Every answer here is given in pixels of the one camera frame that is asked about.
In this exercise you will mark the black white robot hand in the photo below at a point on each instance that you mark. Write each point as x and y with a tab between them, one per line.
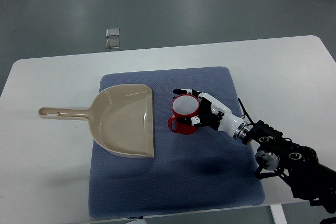
214	114

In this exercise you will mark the red cup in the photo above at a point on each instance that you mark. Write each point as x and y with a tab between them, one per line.
183	106

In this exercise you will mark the beige plastic dustpan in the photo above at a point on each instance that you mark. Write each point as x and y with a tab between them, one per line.
121	120

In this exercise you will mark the metal floor plate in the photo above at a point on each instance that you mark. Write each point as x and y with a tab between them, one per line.
112	43
112	32

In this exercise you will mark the lower metal floor plate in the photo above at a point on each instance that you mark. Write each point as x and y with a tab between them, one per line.
112	43

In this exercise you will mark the blue grey mat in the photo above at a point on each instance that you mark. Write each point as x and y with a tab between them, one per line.
205	170

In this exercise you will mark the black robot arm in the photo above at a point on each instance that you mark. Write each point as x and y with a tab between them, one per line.
298	166

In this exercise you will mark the white table leg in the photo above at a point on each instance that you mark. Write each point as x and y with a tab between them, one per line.
278	214

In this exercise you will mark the upper metal floor plate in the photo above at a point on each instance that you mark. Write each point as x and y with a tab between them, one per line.
112	32

